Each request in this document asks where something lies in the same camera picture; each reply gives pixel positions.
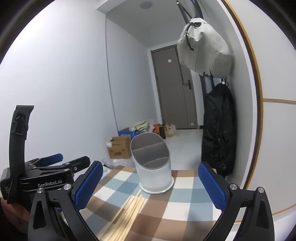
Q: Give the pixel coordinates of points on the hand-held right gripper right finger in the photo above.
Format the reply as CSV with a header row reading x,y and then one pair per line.
x,y
212,187

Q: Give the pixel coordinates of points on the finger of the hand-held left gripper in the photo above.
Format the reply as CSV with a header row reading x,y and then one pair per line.
x,y
54,158
76,163

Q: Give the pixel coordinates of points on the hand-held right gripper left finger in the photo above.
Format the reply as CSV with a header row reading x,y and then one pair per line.
x,y
89,185

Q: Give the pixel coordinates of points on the bunch of wooden chopsticks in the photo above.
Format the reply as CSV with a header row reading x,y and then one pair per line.
x,y
129,215

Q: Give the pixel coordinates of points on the white utensil holder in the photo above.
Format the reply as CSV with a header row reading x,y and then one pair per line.
x,y
155,178

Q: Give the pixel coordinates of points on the person's left hand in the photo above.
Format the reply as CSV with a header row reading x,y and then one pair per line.
x,y
13,215

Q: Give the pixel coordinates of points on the grey plastic mailing bag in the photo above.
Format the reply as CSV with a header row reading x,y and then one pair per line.
x,y
111,163

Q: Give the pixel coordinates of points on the checkered tablecloth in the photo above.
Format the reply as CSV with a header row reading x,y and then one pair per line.
x,y
175,208

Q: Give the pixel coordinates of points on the brown cardboard box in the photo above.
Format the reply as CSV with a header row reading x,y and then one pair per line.
x,y
120,148

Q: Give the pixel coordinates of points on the blue cardboard box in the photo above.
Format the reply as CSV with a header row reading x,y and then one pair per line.
x,y
126,134

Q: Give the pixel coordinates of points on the black backpack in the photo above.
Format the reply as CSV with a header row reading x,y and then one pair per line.
x,y
217,129

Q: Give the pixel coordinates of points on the beige plastic bag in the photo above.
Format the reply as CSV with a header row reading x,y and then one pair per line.
x,y
171,129

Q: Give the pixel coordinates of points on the cream cloth bag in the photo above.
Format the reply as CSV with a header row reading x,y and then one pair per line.
x,y
141,126

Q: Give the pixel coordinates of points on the black paper bag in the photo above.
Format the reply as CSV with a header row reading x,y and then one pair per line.
x,y
162,132

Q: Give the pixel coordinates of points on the white cabinet with wooden trim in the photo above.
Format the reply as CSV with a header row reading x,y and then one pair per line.
x,y
277,139

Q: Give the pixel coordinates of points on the red snack packet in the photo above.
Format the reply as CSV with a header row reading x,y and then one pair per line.
x,y
156,127

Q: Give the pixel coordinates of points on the white plastic bag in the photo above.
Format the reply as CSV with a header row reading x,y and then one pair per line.
x,y
151,122

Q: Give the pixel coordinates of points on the grey door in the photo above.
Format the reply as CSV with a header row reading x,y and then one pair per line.
x,y
171,92

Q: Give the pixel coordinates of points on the grey hanging bag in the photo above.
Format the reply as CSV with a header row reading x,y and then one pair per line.
x,y
203,51

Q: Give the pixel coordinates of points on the black door frame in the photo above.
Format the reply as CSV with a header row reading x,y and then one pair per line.
x,y
202,92

